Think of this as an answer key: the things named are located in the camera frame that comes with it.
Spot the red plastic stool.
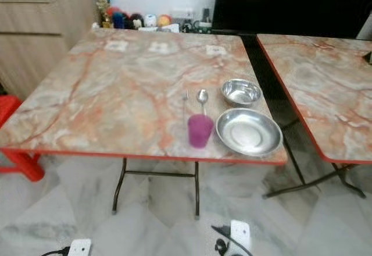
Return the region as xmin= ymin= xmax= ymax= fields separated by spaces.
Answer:
xmin=0 ymin=94 xmax=45 ymax=183

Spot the light wooden cabinet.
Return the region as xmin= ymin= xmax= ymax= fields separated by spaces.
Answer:
xmin=0 ymin=0 xmax=100 ymax=101

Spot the large marble-pattern folding table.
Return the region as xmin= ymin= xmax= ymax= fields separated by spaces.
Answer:
xmin=0 ymin=28 xmax=289 ymax=219

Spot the white table sticker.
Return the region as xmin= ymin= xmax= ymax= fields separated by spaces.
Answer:
xmin=106 ymin=40 xmax=129 ymax=52
xmin=206 ymin=45 xmax=227 ymax=56
xmin=149 ymin=41 xmax=171 ymax=54

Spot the blue round toy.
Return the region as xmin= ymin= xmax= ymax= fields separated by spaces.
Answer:
xmin=113 ymin=13 xmax=127 ymax=30

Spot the gold and blue trophy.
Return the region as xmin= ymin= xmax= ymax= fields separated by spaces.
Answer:
xmin=97 ymin=0 xmax=112 ymax=29

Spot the black round toy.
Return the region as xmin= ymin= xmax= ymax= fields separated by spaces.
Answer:
xmin=128 ymin=14 xmax=145 ymax=30

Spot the white round toy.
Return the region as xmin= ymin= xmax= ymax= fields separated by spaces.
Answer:
xmin=144 ymin=14 xmax=158 ymax=29

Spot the steel fork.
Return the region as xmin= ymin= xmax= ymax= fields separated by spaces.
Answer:
xmin=181 ymin=89 xmax=190 ymax=124

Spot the orange round toy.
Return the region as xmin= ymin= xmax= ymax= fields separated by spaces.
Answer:
xmin=157 ymin=14 xmax=173 ymax=29

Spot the purple plastic cup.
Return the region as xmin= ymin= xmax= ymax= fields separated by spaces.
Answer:
xmin=187 ymin=114 xmax=214 ymax=149

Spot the steel spoon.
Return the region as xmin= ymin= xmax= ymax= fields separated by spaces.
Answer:
xmin=196 ymin=89 xmax=209 ymax=117

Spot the green toy car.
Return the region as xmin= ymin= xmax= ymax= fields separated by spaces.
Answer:
xmin=194 ymin=21 xmax=213 ymax=34

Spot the steel bowl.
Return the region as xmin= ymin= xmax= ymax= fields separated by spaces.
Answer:
xmin=220 ymin=79 xmax=262 ymax=108

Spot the steel plate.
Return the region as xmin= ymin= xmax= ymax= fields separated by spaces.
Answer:
xmin=215 ymin=108 xmax=284 ymax=158

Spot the marble-pattern side folding table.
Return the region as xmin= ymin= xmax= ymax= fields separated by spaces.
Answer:
xmin=256 ymin=33 xmax=372 ymax=199

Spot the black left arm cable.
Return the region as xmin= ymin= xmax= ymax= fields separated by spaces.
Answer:
xmin=41 ymin=247 xmax=70 ymax=256

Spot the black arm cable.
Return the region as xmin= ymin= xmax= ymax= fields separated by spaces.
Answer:
xmin=211 ymin=225 xmax=239 ymax=256
xmin=41 ymin=247 xmax=70 ymax=256

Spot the white wall socket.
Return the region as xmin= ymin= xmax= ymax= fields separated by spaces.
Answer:
xmin=171 ymin=9 xmax=196 ymax=20

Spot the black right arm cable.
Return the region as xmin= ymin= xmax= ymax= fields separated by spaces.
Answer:
xmin=211 ymin=225 xmax=239 ymax=256

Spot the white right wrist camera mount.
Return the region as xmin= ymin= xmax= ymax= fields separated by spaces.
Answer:
xmin=230 ymin=220 xmax=252 ymax=256

